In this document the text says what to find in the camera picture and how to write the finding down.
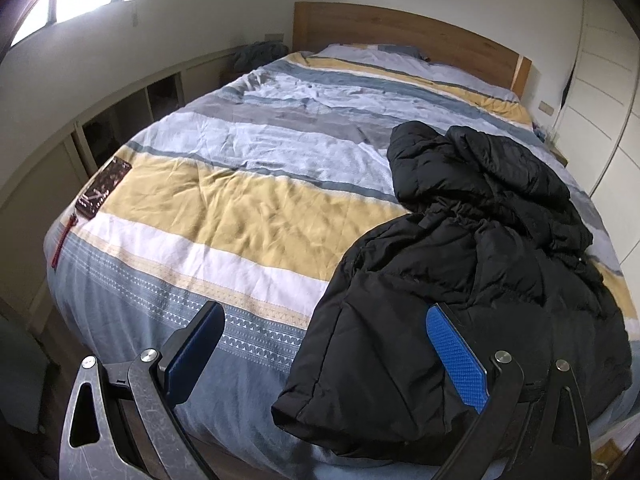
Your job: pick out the dark teal cloth pile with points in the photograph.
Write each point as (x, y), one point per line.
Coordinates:
(258, 54)

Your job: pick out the beige wall switch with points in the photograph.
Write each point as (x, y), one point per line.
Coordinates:
(546, 108)

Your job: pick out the white low shelf unit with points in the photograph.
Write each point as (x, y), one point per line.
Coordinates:
(61, 166)

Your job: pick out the blue grey pillow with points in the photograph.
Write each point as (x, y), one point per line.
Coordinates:
(400, 62)

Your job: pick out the dark red patterned pouch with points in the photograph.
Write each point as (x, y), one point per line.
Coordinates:
(89, 202)

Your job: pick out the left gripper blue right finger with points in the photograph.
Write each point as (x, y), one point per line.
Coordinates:
(489, 382)

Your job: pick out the white wardrobe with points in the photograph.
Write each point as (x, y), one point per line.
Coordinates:
(594, 116)

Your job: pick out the black puffer jacket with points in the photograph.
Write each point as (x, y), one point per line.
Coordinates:
(489, 232)

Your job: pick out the striped blue yellow duvet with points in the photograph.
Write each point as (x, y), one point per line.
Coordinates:
(251, 196)

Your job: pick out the wooden headboard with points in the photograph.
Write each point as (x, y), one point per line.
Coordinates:
(316, 25)

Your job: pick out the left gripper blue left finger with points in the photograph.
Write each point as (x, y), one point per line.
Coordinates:
(161, 379)

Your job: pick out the wooden nightstand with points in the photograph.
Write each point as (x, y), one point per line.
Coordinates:
(547, 138)

